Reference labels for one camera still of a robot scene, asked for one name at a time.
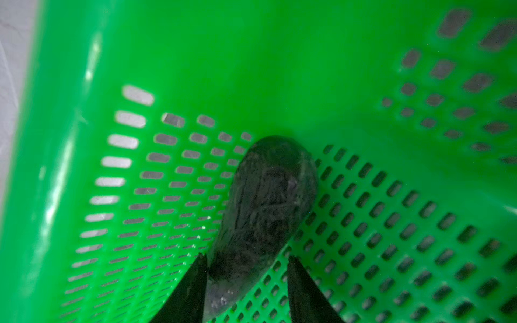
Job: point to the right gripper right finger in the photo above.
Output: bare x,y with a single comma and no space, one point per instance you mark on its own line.
307,303

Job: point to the green plastic basket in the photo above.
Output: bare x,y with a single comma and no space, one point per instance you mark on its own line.
138,113

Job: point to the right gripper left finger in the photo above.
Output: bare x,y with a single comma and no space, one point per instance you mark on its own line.
187,301

